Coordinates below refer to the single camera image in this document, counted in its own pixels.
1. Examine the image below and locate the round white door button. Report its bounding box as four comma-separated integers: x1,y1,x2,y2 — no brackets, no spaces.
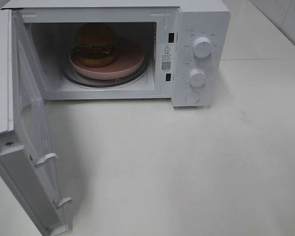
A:
185,91,200,104

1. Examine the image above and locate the white timer knob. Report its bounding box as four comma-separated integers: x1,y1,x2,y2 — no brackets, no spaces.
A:
189,69,207,87

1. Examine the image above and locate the pink round plate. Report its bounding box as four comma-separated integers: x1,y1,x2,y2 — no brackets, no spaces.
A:
69,37,145,80

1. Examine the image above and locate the burger with lettuce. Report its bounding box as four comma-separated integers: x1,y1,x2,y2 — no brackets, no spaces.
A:
75,23,117,67

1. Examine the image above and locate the white microwave door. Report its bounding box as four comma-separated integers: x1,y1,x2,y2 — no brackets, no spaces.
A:
0,9,72,236

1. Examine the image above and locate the upper white power knob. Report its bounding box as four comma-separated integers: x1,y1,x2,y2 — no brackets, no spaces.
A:
192,35,213,58

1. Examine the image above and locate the white microwave oven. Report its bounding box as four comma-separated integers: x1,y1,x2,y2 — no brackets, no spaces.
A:
1,0,230,107

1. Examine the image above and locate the glass microwave turntable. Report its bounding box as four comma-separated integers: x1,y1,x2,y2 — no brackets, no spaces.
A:
61,59,149,88

